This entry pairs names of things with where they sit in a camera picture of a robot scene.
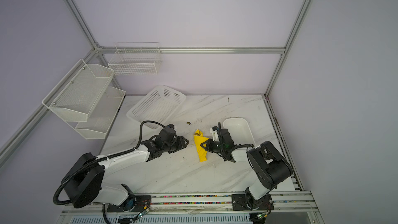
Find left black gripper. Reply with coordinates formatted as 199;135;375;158
163;135;189;154

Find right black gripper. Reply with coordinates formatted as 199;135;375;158
200;139;226;153

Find white rectangular plastic tray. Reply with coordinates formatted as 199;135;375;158
222;117;255;145

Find white perforated plastic basket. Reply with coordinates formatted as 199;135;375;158
126;85;186;125

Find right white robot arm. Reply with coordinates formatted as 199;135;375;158
200;126;293;213

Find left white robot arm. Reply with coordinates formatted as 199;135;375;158
52;120;189;212

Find white two-tier mesh shelf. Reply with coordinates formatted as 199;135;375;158
42;59;125;140

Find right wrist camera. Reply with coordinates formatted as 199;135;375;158
210;122;223;142

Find white wire wall basket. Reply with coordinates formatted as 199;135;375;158
108;42;162;76

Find aluminium front mounting rail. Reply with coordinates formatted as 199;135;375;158
58;191;324;224

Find aluminium cage frame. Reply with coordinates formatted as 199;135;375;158
0;0;325;206

